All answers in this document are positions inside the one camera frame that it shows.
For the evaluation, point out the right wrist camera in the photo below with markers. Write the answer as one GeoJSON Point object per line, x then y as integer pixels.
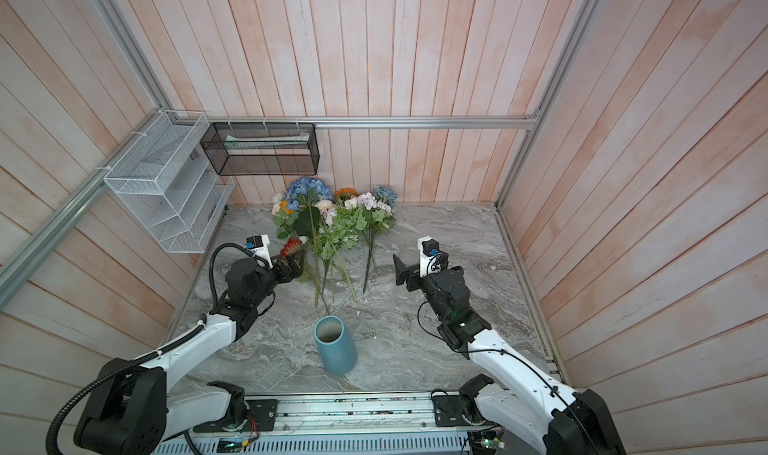
{"type": "Point", "coordinates": [431, 252]}

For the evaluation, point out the red sunflower stem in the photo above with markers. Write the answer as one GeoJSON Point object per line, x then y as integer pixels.
{"type": "Point", "coordinates": [294, 247]}

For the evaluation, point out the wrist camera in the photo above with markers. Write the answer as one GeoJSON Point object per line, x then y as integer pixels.
{"type": "Point", "coordinates": [258, 247]}
{"type": "Point", "coordinates": [431, 252]}

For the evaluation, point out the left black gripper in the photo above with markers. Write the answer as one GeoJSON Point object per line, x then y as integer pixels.
{"type": "Point", "coordinates": [287, 276]}

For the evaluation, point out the blue hydrangea mixed bouquet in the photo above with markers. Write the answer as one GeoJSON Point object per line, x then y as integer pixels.
{"type": "Point", "coordinates": [297, 214]}

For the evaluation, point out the orange flower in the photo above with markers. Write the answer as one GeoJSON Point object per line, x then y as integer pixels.
{"type": "Point", "coordinates": [345, 200]}

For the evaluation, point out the white wire mesh shelf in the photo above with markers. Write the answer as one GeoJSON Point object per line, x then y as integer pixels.
{"type": "Point", "coordinates": [168, 185]}

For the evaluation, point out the teal ceramic vase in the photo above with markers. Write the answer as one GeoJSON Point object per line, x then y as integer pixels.
{"type": "Point", "coordinates": [335, 345]}

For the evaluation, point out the black mesh basket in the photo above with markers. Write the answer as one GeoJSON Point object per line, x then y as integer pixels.
{"type": "Point", "coordinates": [262, 148]}

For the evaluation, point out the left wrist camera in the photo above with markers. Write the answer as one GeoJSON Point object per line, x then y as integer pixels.
{"type": "Point", "coordinates": [258, 247]}

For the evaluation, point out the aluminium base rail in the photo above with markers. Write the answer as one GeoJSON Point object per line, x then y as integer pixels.
{"type": "Point", "coordinates": [427, 422]}

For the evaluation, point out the pink white hydrangea bouquet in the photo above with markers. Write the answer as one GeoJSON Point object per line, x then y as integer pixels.
{"type": "Point", "coordinates": [357, 219]}

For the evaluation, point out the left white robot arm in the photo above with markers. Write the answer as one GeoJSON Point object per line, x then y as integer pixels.
{"type": "Point", "coordinates": [128, 408]}

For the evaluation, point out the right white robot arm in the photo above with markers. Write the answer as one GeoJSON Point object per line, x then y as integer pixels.
{"type": "Point", "coordinates": [548, 415]}

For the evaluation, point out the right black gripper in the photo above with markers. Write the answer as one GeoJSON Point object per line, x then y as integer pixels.
{"type": "Point", "coordinates": [414, 272]}

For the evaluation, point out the teal blue rose bouquet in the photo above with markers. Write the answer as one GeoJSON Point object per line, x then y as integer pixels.
{"type": "Point", "coordinates": [378, 204]}

